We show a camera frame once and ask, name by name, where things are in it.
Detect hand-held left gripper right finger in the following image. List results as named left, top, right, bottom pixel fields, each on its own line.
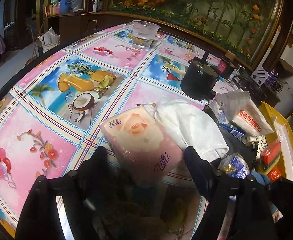
left=184, top=146, right=279, bottom=240

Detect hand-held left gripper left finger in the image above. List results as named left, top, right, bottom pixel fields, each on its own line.
left=15, top=145, right=117, bottom=240

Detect orange mesh bag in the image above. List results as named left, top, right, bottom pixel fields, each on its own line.
left=251, top=166, right=283, bottom=186

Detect pink tissue pack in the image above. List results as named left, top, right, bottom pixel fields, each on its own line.
left=100, top=106, right=184, bottom=189

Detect bagged colourful sponges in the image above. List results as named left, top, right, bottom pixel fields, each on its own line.
left=260, top=140, right=283, bottom=174

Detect yellow cardboard box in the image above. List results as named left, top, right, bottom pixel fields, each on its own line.
left=258, top=101, right=293, bottom=183

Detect white cloth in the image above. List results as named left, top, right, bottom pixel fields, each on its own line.
left=154, top=97, right=230, bottom=162

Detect blue and white packet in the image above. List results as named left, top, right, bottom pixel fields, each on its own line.
left=218, top=152, right=250, bottom=180

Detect blue carton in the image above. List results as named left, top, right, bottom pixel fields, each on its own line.
left=219, top=124, right=247, bottom=138

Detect white printed plastic bag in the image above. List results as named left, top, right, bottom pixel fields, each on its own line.
left=210, top=90, right=275, bottom=137

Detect black gear motor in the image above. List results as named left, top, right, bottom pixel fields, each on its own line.
left=180, top=50, right=222, bottom=100

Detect black device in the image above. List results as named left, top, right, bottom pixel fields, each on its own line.
left=231, top=67, right=267, bottom=100

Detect black motor with pink label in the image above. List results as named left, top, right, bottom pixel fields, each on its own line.
left=216, top=50, right=237, bottom=80

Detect grey phone stand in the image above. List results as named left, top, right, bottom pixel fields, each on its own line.
left=251, top=66, right=269, bottom=87

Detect purple spray can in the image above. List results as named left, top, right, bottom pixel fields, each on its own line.
left=273, top=70, right=281, bottom=88
left=264, top=69, right=275, bottom=87

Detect white bucket with papers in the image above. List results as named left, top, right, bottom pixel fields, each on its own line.
left=38, top=27, right=61, bottom=53

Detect clear plastic cup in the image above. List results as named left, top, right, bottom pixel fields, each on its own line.
left=131, top=20, right=160, bottom=50

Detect wooden sideboard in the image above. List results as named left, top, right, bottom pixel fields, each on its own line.
left=43, top=11, right=127, bottom=50

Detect glass flower display case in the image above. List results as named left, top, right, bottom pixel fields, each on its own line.
left=104, top=0, right=285, bottom=65

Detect pink striped box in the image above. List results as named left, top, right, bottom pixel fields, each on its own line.
left=45, top=5, right=61, bottom=17

